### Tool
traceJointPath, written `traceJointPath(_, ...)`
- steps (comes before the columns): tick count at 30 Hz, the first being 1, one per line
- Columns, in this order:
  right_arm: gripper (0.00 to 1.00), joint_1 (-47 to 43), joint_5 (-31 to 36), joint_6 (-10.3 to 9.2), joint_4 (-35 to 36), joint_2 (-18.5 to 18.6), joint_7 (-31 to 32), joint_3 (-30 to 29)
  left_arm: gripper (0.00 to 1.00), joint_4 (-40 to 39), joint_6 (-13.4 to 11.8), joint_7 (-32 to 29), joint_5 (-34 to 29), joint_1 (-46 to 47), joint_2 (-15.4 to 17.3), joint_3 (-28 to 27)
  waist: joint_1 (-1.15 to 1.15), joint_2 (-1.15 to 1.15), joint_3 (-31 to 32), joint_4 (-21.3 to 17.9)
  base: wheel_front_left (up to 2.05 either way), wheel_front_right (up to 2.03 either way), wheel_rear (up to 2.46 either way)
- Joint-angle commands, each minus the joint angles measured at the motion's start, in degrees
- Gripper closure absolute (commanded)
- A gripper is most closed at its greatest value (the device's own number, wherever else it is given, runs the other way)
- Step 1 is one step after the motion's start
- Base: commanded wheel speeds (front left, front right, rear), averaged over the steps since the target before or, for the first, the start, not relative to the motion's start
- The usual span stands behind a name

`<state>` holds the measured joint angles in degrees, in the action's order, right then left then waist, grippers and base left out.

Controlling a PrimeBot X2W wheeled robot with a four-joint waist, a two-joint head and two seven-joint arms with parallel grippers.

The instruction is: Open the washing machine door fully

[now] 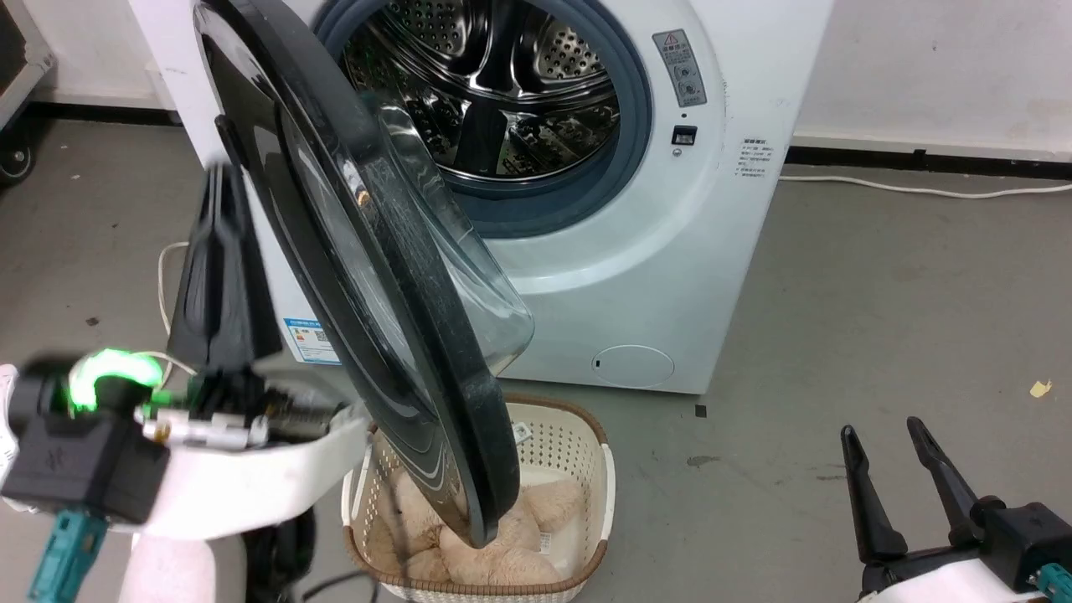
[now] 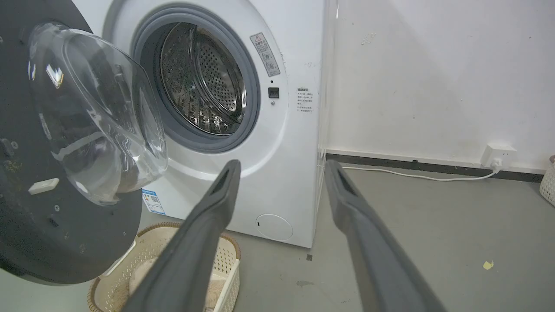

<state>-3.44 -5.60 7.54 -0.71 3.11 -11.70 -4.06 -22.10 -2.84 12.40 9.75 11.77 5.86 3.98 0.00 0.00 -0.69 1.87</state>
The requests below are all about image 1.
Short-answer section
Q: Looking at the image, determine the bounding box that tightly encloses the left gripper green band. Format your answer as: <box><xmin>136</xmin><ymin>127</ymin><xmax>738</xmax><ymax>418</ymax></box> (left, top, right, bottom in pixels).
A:
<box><xmin>69</xmin><ymin>162</ymin><xmax>353</xmax><ymax>450</ymax></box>

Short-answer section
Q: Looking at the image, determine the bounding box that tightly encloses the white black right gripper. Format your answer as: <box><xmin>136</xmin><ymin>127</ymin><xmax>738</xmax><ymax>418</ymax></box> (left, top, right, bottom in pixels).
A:
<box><xmin>841</xmin><ymin>416</ymin><xmax>1049</xmax><ymax>603</ymax></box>

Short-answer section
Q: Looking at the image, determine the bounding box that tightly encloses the black round washer door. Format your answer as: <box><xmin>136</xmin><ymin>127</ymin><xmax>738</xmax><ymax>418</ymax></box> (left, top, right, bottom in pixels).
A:
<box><xmin>193</xmin><ymin>0</ymin><xmax>537</xmax><ymax>550</ymax></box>

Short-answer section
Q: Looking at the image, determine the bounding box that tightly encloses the white front-load washing machine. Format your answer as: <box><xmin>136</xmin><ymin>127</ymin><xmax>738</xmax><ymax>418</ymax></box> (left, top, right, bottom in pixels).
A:
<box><xmin>126</xmin><ymin>0</ymin><xmax>836</xmax><ymax>395</ymax></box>

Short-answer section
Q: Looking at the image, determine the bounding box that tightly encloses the grey rubber door gasket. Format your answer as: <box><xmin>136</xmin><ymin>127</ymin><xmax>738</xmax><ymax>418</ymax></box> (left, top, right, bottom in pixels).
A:
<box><xmin>313</xmin><ymin>0</ymin><xmax>655</xmax><ymax>240</ymax></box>

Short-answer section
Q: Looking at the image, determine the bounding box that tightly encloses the blue energy label sticker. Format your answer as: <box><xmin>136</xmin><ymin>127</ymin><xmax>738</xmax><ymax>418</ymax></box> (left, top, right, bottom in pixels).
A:
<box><xmin>281</xmin><ymin>316</ymin><xmax>343</xmax><ymax>366</ymax></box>

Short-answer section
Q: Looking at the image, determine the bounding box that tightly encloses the round white filter cover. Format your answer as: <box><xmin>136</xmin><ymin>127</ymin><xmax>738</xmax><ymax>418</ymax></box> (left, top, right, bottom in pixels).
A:
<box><xmin>590</xmin><ymin>344</ymin><xmax>677</xmax><ymax>389</ymax></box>

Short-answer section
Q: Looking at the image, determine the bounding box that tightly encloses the white brown-rimmed laundry basket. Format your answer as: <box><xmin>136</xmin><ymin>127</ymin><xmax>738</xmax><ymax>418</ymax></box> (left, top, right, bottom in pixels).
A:
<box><xmin>341</xmin><ymin>394</ymin><xmax>617</xmax><ymax>603</ymax></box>

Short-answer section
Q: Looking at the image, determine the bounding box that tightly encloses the stainless steel washer drum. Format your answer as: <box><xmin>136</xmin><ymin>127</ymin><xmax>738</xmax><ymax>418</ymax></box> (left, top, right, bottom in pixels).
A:
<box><xmin>342</xmin><ymin>0</ymin><xmax>621</xmax><ymax>183</ymax></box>

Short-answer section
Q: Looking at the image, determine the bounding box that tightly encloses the white text sticker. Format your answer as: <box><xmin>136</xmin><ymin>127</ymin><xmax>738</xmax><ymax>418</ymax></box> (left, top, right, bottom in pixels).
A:
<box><xmin>737</xmin><ymin>136</ymin><xmax>776</xmax><ymax>179</ymax></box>

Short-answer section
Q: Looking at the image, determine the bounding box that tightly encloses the beige plush toy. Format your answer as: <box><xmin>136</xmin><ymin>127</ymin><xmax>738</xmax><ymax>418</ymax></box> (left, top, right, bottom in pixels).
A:
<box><xmin>367</xmin><ymin>467</ymin><xmax>589</xmax><ymax>588</ymax></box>

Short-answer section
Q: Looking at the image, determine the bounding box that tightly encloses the grey warning sticker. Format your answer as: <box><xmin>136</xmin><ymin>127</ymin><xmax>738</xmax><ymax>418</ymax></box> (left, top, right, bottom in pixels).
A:
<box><xmin>652</xmin><ymin>29</ymin><xmax>709</xmax><ymax>109</ymax></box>

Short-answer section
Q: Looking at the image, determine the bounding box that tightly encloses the thin white looped cable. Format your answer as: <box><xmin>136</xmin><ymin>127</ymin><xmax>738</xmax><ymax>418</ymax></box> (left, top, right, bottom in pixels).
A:
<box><xmin>156</xmin><ymin>240</ymin><xmax>200</xmax><ymax>379</ymax></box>

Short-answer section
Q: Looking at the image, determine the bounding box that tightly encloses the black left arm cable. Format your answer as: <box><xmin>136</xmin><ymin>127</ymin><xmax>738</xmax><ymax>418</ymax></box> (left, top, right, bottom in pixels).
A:
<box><xmin>241</xmin><ymin>501</ymin><xmax>357</xmax><ymax>603</ymax></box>

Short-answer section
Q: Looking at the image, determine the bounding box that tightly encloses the long white floor cable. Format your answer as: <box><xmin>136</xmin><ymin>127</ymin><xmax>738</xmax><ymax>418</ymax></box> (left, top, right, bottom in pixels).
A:
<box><xmin>778</xmin><ymin>171</ymin><xmax>1072</xmax><ymax>201</ymax></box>

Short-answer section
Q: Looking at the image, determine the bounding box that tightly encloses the teal left cable connector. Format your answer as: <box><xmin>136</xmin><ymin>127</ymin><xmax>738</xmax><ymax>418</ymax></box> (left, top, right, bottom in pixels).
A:
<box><xmin>27</xmin><ymin>509</ymin><xmax>110</xmax><ymax>603</ymax></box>

